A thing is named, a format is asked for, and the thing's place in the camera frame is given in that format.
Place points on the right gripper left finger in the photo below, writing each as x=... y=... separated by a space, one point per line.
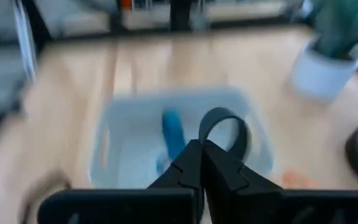
x=185 y=168

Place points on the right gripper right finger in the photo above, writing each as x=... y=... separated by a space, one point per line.
x=225 y=174

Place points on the blue rubber band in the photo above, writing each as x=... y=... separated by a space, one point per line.
x=172 y=130

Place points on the wide black rubber band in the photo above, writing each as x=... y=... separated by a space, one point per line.
x=219 y=112

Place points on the white plastic bin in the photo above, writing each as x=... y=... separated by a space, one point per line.
x=129 y=140

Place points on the orange rubber band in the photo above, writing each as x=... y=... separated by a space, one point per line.
x=297 y=180

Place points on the green leafy plant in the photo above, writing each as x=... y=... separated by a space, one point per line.
x=340 y=28

